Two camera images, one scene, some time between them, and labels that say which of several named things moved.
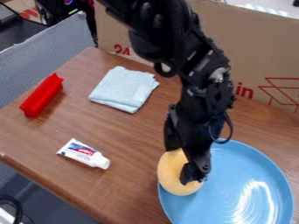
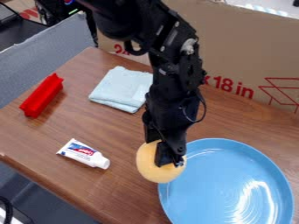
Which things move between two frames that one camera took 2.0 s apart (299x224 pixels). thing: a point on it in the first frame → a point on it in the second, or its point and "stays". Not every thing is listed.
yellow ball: [168, 170] → [160, 174]
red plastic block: [41, 95] stays
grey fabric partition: [31, 61] stays
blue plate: [247, 191] stays
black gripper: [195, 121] → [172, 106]
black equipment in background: [56, 10] stays
